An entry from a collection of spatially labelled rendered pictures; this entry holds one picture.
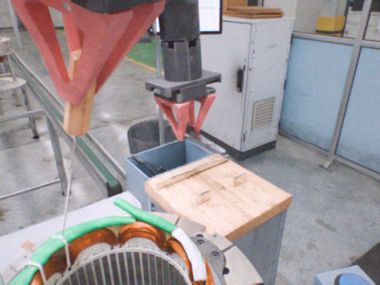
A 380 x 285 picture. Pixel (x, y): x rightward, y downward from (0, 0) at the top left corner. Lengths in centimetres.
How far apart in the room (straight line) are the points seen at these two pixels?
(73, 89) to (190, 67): 26
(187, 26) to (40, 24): 26
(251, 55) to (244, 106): 42
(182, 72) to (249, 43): 204
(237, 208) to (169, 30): 30
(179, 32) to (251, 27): 204
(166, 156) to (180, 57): 36
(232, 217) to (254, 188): 10
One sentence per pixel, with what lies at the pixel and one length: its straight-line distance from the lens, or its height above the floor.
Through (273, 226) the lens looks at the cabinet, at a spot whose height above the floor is 101.
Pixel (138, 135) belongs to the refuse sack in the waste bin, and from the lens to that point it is 219.
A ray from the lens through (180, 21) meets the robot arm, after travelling 43.
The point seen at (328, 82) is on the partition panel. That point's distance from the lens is 276.
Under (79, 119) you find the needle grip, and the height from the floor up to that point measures 131.
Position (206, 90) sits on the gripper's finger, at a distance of 46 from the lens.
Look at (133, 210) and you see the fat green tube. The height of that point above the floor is 116.
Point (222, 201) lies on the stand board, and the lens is 54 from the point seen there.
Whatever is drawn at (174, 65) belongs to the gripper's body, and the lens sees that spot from 44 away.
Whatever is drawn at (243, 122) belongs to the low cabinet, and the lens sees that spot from 264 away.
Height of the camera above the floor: 139
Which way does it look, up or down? 26 degrees down
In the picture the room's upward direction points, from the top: straight up
